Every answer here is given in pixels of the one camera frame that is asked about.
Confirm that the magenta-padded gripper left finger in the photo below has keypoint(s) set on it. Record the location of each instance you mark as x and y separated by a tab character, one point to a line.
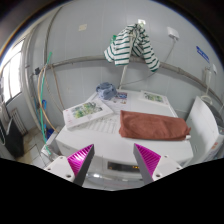
80	161

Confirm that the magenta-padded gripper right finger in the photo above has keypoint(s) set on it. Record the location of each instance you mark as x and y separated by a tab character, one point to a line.
148	160

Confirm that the brown towel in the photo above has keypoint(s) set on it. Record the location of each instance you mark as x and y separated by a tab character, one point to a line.
150	126

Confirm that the large white picture box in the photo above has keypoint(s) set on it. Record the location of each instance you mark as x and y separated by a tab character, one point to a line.
86	111

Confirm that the flat white picture box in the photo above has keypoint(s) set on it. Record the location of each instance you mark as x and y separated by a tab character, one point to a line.
153	97

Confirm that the white open-lid washing machine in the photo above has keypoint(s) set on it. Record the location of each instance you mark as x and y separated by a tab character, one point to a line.
203	126

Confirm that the printed paper leaflet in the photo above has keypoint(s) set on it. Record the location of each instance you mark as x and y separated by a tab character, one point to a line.
120	97

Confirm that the dark bin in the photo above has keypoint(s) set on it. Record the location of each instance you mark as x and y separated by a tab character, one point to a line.
12	138

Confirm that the white radiator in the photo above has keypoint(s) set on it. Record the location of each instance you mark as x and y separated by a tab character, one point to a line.
19	120

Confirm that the blue grey crumpled cloth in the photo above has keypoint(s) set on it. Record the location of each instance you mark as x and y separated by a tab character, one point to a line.
106	90

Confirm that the white vertical pipe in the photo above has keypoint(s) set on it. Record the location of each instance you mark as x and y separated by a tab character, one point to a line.
124	75

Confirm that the window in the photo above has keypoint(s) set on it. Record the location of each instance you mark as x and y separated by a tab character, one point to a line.
13	76

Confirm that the green white striped shirt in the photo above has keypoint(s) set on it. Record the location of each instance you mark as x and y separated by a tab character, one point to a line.
123	46

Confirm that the grey horizontal wall pipe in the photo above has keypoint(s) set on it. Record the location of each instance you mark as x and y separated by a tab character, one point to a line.
83	60

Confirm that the blue wall sign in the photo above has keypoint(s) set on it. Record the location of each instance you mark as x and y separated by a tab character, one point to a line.
202	53

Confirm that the white wall junction box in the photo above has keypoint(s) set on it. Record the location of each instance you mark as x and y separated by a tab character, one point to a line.
173	33

